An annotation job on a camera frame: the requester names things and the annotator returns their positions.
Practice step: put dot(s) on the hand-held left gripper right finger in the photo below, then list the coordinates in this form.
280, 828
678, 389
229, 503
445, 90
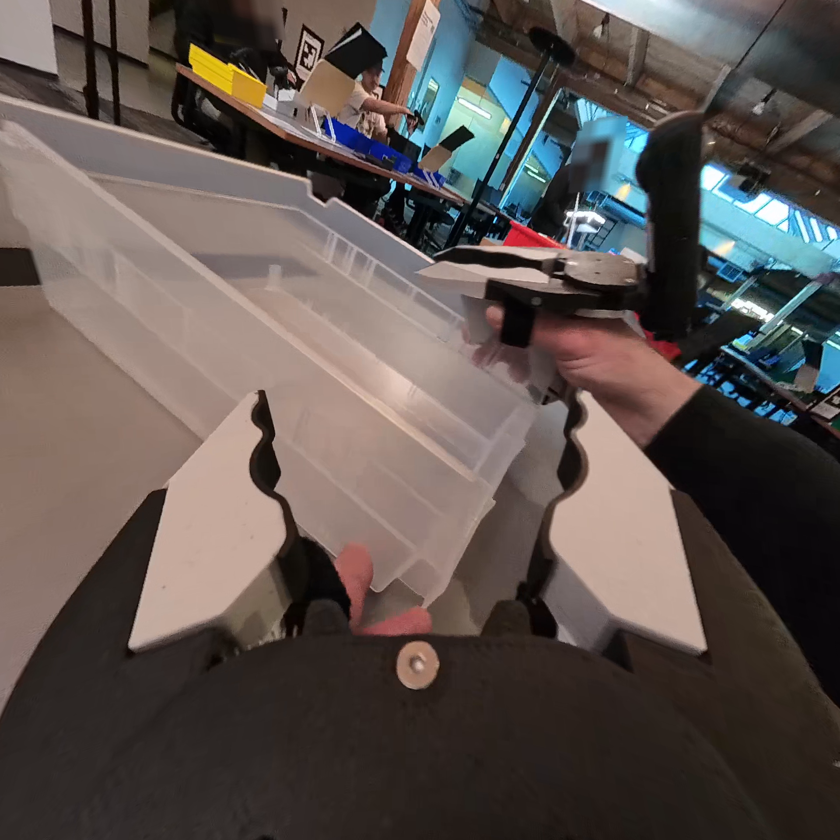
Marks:
623, 538

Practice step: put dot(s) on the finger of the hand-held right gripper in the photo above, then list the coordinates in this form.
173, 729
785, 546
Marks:
525, 251
453, 275

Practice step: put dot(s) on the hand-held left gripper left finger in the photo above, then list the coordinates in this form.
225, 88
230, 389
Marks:
210, 538

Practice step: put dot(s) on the clear plastic bin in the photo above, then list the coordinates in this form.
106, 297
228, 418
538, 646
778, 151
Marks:
295, 394

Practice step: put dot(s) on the person's right forearm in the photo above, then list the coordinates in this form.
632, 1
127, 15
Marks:
754, 472

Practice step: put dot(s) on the person's right hand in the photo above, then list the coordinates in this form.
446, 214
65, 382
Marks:
604, 361

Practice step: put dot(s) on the person's left hand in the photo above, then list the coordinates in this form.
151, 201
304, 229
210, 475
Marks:
358, 577

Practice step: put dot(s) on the red plastic bin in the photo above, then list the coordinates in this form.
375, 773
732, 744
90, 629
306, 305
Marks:
525, 235

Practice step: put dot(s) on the wooden document stand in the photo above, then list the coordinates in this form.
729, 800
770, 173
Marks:
328, 85
436, 157

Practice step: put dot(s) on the blue plastic bin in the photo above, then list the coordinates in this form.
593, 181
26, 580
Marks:
367, 144

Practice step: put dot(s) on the long wooden work table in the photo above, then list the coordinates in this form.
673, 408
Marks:
289, 124

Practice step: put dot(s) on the black white marker sign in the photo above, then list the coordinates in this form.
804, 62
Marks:
310, 49

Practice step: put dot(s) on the stack of yellow trays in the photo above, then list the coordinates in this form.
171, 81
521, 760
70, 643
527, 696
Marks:
229, 75

